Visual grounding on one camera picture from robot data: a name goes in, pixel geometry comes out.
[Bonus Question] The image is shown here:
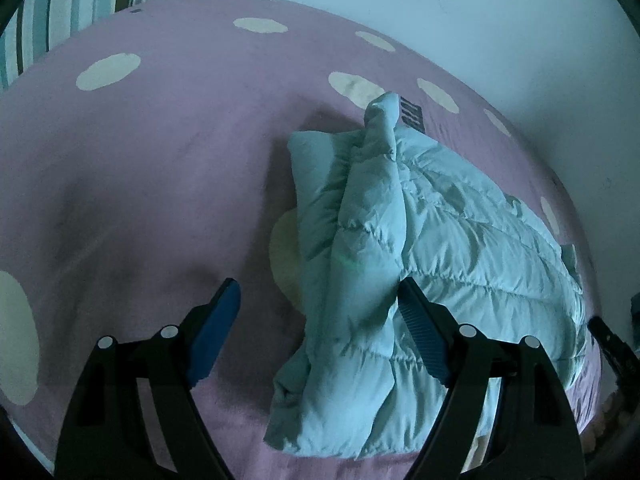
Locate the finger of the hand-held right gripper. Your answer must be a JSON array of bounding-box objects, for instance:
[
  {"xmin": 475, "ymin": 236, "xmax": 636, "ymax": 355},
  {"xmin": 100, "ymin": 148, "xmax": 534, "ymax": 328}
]
[{"xmin": 587, "ymin": 316, "xmax": 638, "ymax": 391}]

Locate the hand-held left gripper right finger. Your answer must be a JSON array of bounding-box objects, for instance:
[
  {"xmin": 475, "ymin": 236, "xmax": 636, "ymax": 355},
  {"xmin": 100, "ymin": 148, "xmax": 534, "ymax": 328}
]
[{"xmin": 397, "ymin": 276, "xmax": 586, "ymax": 480}]

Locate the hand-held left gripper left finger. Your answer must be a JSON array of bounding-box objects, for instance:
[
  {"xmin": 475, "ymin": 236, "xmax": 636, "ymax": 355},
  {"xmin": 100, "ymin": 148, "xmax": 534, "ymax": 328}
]
[{"xmin": 54, "ymin": 277, "xmax": 242, "ymax": 480}]

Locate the light blue quilted puffer jacket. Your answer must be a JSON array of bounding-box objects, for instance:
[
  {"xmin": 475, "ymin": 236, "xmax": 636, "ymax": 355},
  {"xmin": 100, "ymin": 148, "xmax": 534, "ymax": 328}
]
[{"xmin": 263, "ymin": 91, "xmax": 587, "ymax": 460}]

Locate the pink polka dot bed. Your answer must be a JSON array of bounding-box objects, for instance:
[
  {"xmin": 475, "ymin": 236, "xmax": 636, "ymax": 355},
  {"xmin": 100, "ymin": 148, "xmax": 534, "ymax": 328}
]
[{"xmin": 0, "ymin": 0, "xmax": 603, "ymax": 480}]

